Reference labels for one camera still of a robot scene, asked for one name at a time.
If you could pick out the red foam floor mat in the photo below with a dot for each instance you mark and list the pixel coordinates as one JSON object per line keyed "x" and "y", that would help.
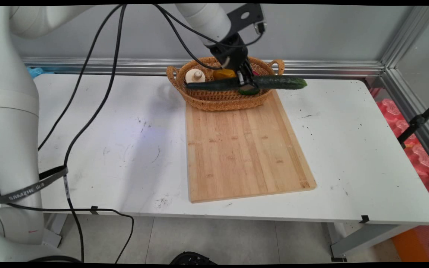
{"x": 415, "y": 156}

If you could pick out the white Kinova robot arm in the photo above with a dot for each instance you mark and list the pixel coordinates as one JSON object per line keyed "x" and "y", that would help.
{"x": 11, "y": 111}

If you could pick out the black tripod stand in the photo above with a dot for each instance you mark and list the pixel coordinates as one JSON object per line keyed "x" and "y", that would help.
{"x": 417, "y": 123}

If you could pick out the horizontal aluminium frame rail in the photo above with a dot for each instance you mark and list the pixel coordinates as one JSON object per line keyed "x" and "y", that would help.
{"x": 330, "y": 68}

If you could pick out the orange floor mat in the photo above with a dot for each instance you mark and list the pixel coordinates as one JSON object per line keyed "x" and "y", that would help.
{"x": 415, "y": 243}

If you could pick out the long dark green cucumber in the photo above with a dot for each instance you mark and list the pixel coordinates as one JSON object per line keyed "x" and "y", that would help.
{"x": 281, "y": 82}

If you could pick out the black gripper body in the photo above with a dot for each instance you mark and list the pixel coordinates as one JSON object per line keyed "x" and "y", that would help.
{"x": 231, "y": 52}

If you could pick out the upright aluminium frame post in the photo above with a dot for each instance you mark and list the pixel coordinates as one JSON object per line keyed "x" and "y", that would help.
{"x": 408, "y": 35}

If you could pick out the grey metal table leg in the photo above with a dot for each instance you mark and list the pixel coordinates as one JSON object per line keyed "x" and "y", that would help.
{"x": 363, "y": 238}

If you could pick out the black wrist camera mount plate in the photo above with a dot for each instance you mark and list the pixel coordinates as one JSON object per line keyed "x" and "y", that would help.
{"x": 246, "y": 16}

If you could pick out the green toy bell pepper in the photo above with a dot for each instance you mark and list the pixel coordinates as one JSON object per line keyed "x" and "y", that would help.
{"x": 250, "y": 91}

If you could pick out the black table edge clip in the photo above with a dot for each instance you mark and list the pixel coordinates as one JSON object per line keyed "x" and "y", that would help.
{"x": 364, "y": 219}
{"x": 94, "y": 210}

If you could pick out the sloping aluminium side rail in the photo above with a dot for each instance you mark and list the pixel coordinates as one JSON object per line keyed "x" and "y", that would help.
{"x": 415, "y": 111}

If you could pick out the black round object on floor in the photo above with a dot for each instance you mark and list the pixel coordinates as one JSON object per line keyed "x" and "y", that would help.
{"x": 192, "y": 258}

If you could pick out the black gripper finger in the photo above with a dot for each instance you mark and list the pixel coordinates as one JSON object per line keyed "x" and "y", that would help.
{"x": 245, "y": 80}
{"x": 253, "y": 74}

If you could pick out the beige toy mushroom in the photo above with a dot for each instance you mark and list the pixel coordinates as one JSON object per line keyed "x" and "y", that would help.
{"x": 195, "y": 75}

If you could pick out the bamboo cutting board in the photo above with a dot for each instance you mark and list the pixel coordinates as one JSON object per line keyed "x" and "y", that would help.
{"x": 244, "y": 149}

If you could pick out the pink toy vegetable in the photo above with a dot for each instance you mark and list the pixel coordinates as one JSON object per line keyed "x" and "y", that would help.
{"x": 254, "y": 72}

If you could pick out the blue foam floor mat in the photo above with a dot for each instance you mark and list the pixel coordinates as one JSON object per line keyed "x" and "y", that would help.
{"x": 35, "y": 71}

